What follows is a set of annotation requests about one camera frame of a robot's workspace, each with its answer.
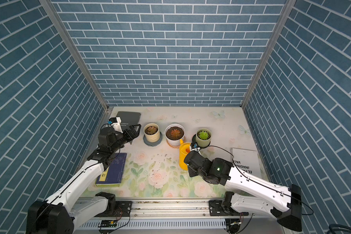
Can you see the aluminium corner post left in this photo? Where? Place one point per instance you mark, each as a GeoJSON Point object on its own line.
{"type": "Point", "coordinates": [60, 27]}

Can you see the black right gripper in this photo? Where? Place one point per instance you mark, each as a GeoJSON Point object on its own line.
{"type": "Point", "coordinates": [191, 172]}

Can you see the cream ribbed plant pot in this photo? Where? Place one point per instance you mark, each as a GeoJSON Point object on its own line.
{"type": "Point", "coordinates": [155, 137]}

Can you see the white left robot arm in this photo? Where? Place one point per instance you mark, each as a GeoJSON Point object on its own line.
{"type": "Point", "coordinates": [56, 214]}

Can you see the dark green saucer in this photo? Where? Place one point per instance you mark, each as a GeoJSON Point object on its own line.
{"type": "Point", "coordinates": [194, 139]}

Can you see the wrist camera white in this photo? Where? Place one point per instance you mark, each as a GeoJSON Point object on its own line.
{"type": "Point", "coordinates": [195, 147]}
{"type": "Point", "coordinates": [115, 122]}

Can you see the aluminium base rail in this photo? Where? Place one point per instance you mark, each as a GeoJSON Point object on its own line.
{"type": "Point", "coordinates": [188, 216]}

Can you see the bright green succulent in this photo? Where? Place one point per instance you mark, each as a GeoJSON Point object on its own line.
{"type": "Point", "coordinates": [204, 135]}

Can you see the aluminium corner post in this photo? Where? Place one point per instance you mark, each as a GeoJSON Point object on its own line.
{"type": "Point", "coordinates": [60, 27]}
{"type": "Point", "coordinates": [288, 6]}

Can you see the red succulent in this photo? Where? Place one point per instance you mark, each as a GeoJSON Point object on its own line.
{"type": "Point", "coordinates": [175, 134]}

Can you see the navy blue book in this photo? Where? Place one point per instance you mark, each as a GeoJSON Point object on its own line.
{"type": "Point", "coordinates": [112, 176]}

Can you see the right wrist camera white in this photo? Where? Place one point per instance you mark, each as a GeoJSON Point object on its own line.
{"type": "Point", "coordinates": [195, 147]}

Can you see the aluminium corner post right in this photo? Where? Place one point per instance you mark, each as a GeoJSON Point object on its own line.
{"type": "Point", "coordinates": [288, 6]}

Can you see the pink-green succulent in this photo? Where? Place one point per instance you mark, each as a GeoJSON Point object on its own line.
{"type": "Point", "coordinates": [151, 130]}

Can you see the green circuit board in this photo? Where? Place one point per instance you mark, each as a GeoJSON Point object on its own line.
{"type": "Point", "coordinates": [108, 224]}

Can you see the yellow watering can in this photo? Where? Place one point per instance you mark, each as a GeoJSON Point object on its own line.
{"type": "Point", "coordinates": [184, 150]}

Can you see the white plant pot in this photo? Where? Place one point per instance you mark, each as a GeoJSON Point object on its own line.
{"type": "Point", "coordinates": [168, 130]}

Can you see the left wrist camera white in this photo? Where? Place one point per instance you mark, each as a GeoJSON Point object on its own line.
{"type": "Point", "coordinates": [115, 122]}

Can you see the pink saucer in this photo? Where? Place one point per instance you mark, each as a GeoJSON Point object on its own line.
{"type": "Point", "coordinates": [175, 146]}

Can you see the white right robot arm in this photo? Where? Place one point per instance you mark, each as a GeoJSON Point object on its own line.
{"type": "Point", "coordinates": [285, 202]}

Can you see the grey-blue saucer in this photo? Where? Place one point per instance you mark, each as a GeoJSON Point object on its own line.
{"type": "Point", "coordinates": [153, 144]}

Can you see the green plant pot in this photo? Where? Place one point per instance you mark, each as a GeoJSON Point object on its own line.
{"type": "Point", "coordinates": [205, 129]}

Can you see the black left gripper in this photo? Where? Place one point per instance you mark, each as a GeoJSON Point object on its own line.
{"type": "Point", "coordinates": [131, 130]}

